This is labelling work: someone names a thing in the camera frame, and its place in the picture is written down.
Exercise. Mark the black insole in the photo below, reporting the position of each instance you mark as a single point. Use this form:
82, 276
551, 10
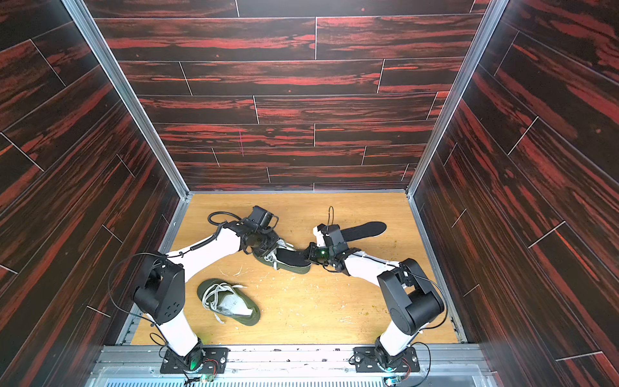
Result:
292, 258
367, 230

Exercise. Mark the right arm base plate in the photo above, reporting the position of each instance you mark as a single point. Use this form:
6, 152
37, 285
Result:
372, 359

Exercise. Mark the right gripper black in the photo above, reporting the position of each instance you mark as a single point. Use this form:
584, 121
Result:
314, 251

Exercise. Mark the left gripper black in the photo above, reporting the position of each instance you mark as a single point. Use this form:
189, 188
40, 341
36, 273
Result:
270, 230

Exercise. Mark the aluminium front rail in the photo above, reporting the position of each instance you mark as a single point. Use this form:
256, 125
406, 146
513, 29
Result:
296, 365

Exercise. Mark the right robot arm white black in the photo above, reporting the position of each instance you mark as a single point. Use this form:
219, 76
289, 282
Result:
411, 298

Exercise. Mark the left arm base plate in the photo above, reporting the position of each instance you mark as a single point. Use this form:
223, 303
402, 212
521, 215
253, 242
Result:
200, 360

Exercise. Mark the green shoe white laces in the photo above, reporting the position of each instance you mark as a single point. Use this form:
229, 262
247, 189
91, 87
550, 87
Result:
228, 300
269, 259

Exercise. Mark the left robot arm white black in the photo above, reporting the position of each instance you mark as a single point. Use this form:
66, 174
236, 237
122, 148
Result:
159, 289

